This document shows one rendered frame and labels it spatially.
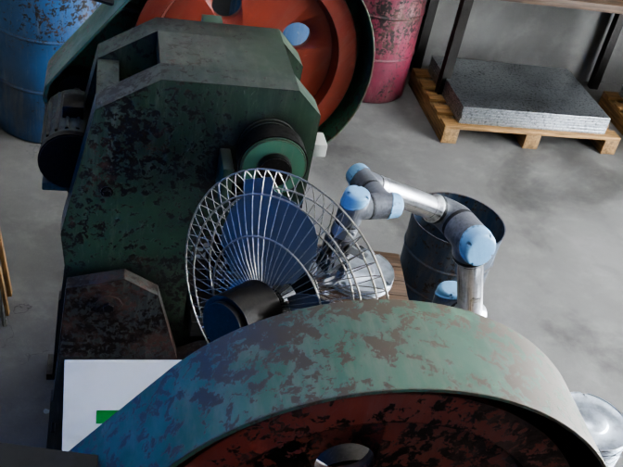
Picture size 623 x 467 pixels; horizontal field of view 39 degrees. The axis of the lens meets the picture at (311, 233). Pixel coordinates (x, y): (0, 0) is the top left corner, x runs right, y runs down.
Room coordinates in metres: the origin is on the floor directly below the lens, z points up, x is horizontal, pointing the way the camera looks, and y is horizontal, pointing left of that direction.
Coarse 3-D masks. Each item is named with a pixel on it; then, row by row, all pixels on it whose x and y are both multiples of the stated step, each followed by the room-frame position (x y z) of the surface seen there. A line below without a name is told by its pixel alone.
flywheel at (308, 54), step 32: (160, 0) 2.52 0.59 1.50; (192, 0) 2.58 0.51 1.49; (256, 0) 2.64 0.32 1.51; (288, 0) 2.67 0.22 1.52; (320, 0) 2.67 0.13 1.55; (320, 32) 2.71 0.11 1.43; (352, 32) 2.70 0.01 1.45; (320, 64) 2.71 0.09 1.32; (352, 64) 2.71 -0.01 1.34; (320, 96) 2.70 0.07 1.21
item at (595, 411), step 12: (576, 396) 2.60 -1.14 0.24; (588, 396) 2.62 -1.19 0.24; (588, 408) 2.55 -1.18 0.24; (600, 408) 2.56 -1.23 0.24; (612, 408) 2.58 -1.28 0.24; (588, 420) 2.48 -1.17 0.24; (600, 420) 2.49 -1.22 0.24; (612, 420) 2.51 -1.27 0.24; (600, 432) 2.43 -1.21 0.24; (612, 432) 2.45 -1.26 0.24; (600, 444) 2.37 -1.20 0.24; (612, 444) 2.38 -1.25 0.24
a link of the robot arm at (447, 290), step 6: (444, 282) 2.56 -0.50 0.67; (450, 282) 2.56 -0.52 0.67; (456, 282) 2.57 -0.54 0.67; (438, 288) 2.52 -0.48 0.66; (444, 288) 2.51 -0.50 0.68; (450, 288) 2.52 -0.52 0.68; (456, 288) 2.52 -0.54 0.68; (438, 294) 2.50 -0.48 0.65; (444, 294) 2.48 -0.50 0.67; (450, 294) 2.48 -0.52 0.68; (456, 294) 2.49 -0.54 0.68; (432, 300) 2.54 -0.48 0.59; (438, 300) 2.50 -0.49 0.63; (444, 300) 2.48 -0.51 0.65; (450, 300) 2.47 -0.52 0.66; (456, 300) 2.47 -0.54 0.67
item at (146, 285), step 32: (96, 288) 1.91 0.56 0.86; (128, 288) 1.93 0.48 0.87; (64, 320) 1.88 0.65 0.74; (96, 320) 1.91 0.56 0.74; (128, 320) 1.94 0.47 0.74; (160, 320) 1.96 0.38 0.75; (64, 352) 1.88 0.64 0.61; (96, 352) 1.91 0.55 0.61; (128, 352) 1.94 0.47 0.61; (160, 352) 1.97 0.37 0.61; (192, 352) 2.00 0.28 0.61
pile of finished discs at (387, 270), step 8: (352, 256) 2.99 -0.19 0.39; (368, 256) 3.01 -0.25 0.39; (376, 256) 3.02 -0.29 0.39; (352, 264) 2.92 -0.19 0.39; (360, 264) 2.93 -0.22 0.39; (368, 264) 2.94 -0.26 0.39; (384, 264) 2.98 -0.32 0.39; (360, 272) 2.88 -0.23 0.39; (368, 272) 2.89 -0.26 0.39; (376, 272) 2.91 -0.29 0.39; (384, 272) 2.92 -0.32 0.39; (392, 272) 2.93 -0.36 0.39; (344, 280) 2.81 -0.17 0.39; (352, 280) 2.83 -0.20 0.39; (360, 280) 2.84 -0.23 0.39; (376, 280) 2.86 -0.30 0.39; (392, 280) 2.87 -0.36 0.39; (336, 288) 2.79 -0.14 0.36; (344, 288) 2.78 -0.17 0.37; (352, 288) 2.76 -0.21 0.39; (360, 288) 2.78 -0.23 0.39; (368, 288) 2.79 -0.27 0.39; (376, 288) 2.81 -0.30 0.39; (384, 288) 2.81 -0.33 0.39; (368, 296) 2.77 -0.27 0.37
